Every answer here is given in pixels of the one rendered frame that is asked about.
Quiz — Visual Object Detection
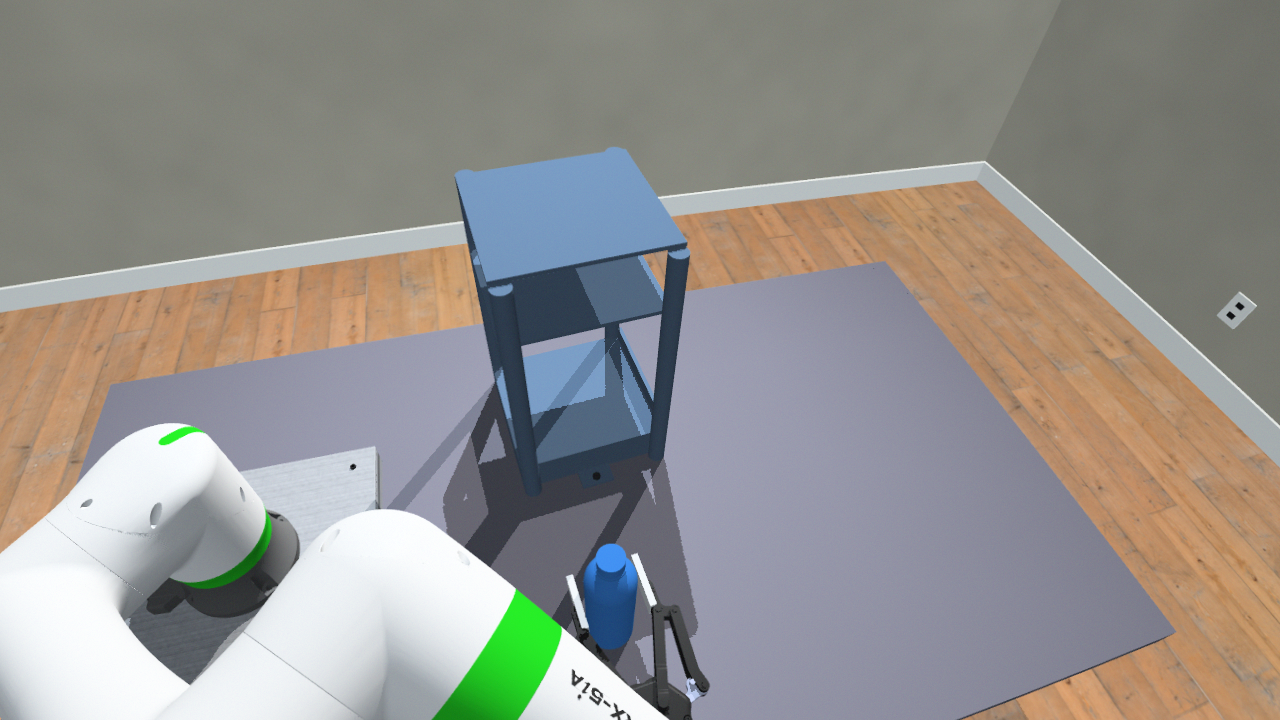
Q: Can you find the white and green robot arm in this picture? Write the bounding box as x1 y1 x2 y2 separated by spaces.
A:
0 423 669 720

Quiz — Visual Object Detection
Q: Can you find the blue bottle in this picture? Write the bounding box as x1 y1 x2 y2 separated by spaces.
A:
582 544 637 650

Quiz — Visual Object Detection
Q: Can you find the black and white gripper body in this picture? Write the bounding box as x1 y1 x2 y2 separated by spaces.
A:
630 676 692 720

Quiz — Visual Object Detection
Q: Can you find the blue shelving unit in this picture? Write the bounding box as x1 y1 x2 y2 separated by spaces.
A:
454 147 690 497

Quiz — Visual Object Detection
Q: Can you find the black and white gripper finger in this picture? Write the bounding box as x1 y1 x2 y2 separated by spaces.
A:
566 574 630 687
631 553 710 710

